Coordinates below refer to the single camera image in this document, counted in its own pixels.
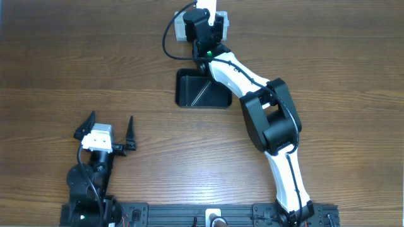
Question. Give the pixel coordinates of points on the black tray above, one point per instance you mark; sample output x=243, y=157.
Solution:
x=221, y=101

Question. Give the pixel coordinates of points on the mounting rail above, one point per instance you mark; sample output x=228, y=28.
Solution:
x=176, y=216

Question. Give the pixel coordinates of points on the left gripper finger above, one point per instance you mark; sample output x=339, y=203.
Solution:
x=131, y=138
x=85, y=126

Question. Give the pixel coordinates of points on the white test tube rack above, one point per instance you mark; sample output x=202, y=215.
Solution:
x=180, y=31

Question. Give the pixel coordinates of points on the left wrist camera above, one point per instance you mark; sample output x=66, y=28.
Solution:
x=98, y=138

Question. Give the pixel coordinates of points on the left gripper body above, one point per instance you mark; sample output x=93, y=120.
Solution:
x=120, y=149

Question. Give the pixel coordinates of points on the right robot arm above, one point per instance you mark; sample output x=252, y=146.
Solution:
x=274, y=126

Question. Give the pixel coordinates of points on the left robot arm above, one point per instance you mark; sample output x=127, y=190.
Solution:
x=101, y=164

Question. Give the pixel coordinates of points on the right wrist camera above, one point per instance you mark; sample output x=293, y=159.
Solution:
x=206, y=11

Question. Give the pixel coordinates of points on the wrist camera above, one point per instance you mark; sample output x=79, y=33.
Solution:
x=98, y=138
x=206, y=11

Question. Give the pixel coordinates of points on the clear test tube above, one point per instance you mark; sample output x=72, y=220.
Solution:
x=186, y=91
x=202, y=92

